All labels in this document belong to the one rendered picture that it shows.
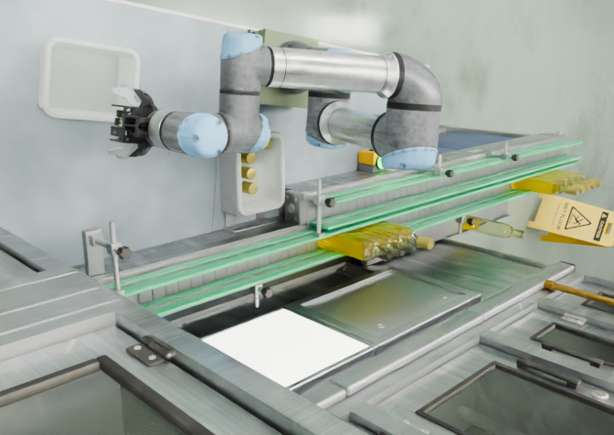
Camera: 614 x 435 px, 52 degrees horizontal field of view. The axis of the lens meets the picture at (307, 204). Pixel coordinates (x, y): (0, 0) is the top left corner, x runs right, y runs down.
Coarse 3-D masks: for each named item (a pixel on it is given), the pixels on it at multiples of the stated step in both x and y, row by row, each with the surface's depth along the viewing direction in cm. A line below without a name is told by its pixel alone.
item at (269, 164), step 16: (272, 144) 186; (240, 160) 174; (256, 160) 187; (272, 160) 187; (240, 176) 175; (256, 176) 188; (272, 176) 188; (240, 192) 176; (272, 192) 190; (240, 208) 177; (256, 208) 182; (272, 208) 185
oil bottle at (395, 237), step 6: (360, 228) 198; (366, 228) 196; (372, 228) 196; (378, 228) 196; (384, 228) 196; (378, 234) 192; (384, 234) 191; (390, 234) 191; (396, 234) 191; (396, 240) 189
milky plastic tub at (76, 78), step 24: (48, 48) 134; (72, 48) 144; (96, 48) 142; (120, 48) 145; (48, 72) 135; (72, 72) 146; (96, 72) 150; (120, 72) 153; (48, 96) 136; (72, 96) 147; (96, 96) 151; (96, 120) 144
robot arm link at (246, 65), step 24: (240, 48) 112; (264, 48) 115; (288, 48) 118; (240, 72) 113; (264, 72) 115; (288, 72) 117; (312, 72) 119; (336, 72) 121; (360, 72) 123; (384, 72) 125; (408, 72) 126; (384, 96) 129; (408, 96) 128; (432, 96) 129
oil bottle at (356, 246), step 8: (344, 232) 191; (320, 240) 195; (328, 240) 192; (336, 240) 189; (344, 240) 187; (352, 240) 185; (360, 240) 183; (368, 240) 183; (328, 248) 192; (336, 248) 190; (344, 248) 187; (352, 248) 185; (360, 248) 183; (368, 248) 181; (352, 256) 186; (360, 256) 183; (368, 256) 182
